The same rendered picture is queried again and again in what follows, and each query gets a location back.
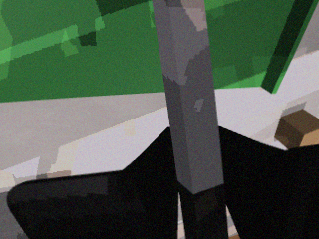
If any dark grey rod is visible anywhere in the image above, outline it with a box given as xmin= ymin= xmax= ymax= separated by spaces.
xmin=152 ymin=0 xmax=228 ymax=239

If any green flat mat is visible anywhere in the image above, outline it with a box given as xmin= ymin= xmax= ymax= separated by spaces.
xmin=0 ymin=0 xmax=297 ymax=103

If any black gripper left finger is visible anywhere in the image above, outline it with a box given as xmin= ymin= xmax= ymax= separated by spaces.
xmin=6 ymin=126 xmax=179 ymax=239

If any brown cube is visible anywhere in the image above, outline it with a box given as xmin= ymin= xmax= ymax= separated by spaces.
xmin=274 ymin=109 xmax=319 ymax=149

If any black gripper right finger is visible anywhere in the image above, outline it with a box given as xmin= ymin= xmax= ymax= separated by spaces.
xmin=218 ymin=126 xmax=319 ymax=239

